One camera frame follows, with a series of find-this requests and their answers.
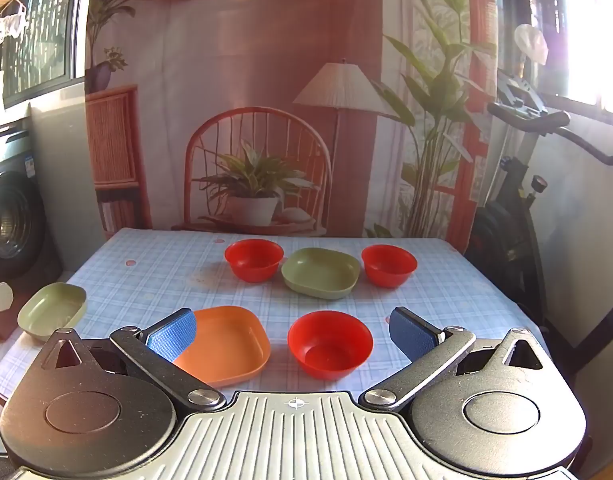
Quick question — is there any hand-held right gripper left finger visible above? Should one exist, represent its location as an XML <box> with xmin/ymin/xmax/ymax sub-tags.
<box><xmin>36</xmin><ymin>308</ymin><xmax>227</xmax><ymax>414</ymax></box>

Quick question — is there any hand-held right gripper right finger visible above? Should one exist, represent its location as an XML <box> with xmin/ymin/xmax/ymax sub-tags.
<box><xmin>361</xmin><ymin>306</ymin><xmax>560</xmax><ymax>411</ymax></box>

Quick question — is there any orange square plastic plate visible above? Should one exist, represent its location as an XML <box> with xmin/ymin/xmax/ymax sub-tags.
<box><xmin>174</xmin><ymin>306</ymin><xmax>272</xmax><ymax>388</ymax></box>

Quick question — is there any red plastic bowl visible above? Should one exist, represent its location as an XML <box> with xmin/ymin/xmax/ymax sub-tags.
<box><xmin>287</xmin><ymin>310</ymin><xmax>374</xmax><ymax>380</ymax></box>
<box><xmin>361</xmin><ymin>244</ymin><xmax>418</xmax><ymax>289</ymax></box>
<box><xmin>224</xmin><ymin>240</ymin><xmax>284</xmax><ymax>283</ymax></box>

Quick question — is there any green square plastic plate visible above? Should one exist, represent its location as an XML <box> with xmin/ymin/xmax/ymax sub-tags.
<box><xmin>281</xmin><ymin>247</ymin><xmax>362</xmax><ymax>301</ymax></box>
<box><xmin>17</xmin><ymin>282</ymin><xmax>88</xmax><ymax>345</ymax></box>

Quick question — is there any blue plaid tablecloth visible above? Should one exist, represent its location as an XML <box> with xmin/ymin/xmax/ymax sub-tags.
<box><xmin>0</xmin><ymin>227</ymin><xmax>545</xmax><ymax>407</ymax></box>

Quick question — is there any black exercise bike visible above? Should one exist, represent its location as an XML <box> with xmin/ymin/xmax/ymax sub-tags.
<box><xmin>469</xmin><ymin>77</ymin><xmax>613</xmax><ymax>376</ymax></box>

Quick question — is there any grey washing machine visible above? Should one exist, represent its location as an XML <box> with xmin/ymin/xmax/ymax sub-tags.
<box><xmin>0</xmin><ymin>115</ymin><xmax>62</xmax><ymax>281</ymax></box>

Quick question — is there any printed room scene backdrop cloth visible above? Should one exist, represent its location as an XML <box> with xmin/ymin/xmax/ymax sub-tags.
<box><xmin>84</xmin><ymin>0</ymin><xmax>500</xmax><ymax>241</ymax></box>

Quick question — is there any white plastic bag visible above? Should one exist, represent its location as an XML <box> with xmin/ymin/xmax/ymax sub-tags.
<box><xmin>514</xmin><ymin>24</ymin><xmax>550</xmax><ymax>66</ymax></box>

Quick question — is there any white hanging garment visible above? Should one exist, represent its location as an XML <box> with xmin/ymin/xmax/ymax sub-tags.
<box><xmin>0</xmin><ymin>0</ymin><xmax>30</xmax><ymax>49</ymax></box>

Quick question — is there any bright sunlit window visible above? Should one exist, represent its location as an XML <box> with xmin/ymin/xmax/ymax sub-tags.
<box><xmin>491</xmin><ymin>0</ymin><xmax>613</xmax><ymax>117</ymax></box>

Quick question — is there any window with dark frame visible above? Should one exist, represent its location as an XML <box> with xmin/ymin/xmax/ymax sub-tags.
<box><xmin>1</xmin><ymin>0</ymin><xmax>93</xmax><ymax>107</ymax></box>

